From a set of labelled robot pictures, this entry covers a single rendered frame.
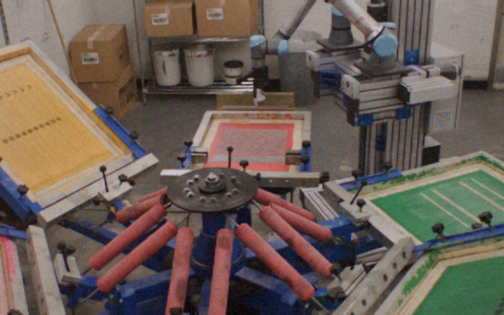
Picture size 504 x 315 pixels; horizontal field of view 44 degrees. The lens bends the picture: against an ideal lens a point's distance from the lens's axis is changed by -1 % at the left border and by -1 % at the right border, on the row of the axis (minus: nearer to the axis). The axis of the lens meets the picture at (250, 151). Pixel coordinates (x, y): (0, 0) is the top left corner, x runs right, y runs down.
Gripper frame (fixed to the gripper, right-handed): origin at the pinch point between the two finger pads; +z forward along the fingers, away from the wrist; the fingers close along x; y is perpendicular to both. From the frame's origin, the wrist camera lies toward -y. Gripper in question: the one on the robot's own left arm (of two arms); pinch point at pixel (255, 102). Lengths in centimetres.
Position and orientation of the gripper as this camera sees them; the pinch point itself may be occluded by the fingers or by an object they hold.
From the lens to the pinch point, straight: 329.7
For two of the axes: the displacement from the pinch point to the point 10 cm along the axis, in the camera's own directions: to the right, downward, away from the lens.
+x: 1.1, -4.3, 8.9
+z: 0.4, 9.0, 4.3
